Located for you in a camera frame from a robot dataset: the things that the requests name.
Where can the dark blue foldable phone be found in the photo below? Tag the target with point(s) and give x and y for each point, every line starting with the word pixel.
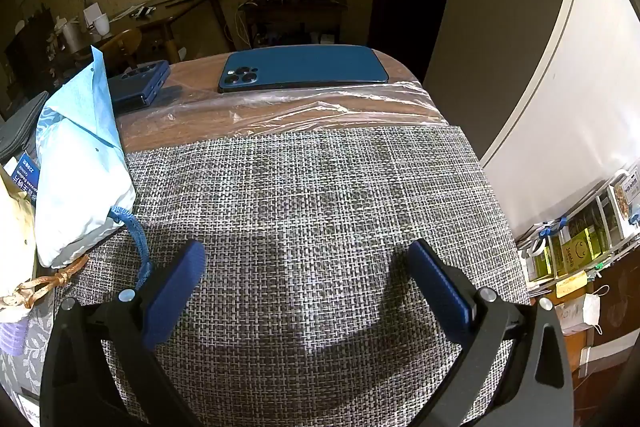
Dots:
pixel 137 82

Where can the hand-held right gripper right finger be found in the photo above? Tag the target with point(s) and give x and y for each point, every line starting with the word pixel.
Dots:
pixel 440 292

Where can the cream paper bag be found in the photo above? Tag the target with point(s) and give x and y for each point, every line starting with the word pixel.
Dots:
pixel 15 257

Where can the light blue white packet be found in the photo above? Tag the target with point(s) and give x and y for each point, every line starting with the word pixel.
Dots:
pixel 80 167

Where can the white card stand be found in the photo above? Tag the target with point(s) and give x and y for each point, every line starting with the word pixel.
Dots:
pixel 91 14

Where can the white mug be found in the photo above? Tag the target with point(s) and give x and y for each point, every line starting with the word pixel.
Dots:
pixel 101 24

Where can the grey woven placemat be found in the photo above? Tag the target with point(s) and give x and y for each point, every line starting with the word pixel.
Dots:
pixel 300 207

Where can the dark wooden side table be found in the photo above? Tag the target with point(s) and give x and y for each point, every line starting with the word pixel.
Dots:
pixel 295 4

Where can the yellow-green smiley packet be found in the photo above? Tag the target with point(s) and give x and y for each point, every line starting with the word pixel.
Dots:
pixel 575 254

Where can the white cylinder container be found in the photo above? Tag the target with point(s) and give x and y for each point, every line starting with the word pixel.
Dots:
pixel 74 38

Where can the wooden chair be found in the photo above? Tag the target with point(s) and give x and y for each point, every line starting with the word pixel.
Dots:
pixel 122 42

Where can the blue smartphone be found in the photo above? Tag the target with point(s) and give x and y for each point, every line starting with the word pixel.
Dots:
pixel 310 64

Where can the yellow tag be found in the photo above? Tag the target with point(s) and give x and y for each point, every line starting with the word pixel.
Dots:
pixel 571 284

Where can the purple hair roller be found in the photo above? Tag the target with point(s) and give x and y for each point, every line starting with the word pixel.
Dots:
pixel 11 337

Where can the grey leaf-print placemat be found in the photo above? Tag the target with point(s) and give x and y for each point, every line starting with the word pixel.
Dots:
pixel 30 372

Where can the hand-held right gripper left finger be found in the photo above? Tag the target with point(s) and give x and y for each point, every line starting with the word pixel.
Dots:
pixel 175 292

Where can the wooden desk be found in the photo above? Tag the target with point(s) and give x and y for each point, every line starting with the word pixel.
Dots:
pixel 165 14

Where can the grey zip pouch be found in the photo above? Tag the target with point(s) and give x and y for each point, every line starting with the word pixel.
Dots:
pixel 20 122

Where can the white storage rack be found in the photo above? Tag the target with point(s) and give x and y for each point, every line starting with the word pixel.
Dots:
pixel 600 217

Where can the white face mask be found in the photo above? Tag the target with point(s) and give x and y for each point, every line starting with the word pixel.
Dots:
pixel 582 313

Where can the clear plastic sheet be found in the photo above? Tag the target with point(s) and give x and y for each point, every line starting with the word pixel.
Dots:
pixel 300 107

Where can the dark wooden cabinet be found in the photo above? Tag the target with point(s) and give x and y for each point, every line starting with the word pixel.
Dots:
pixel 30 52

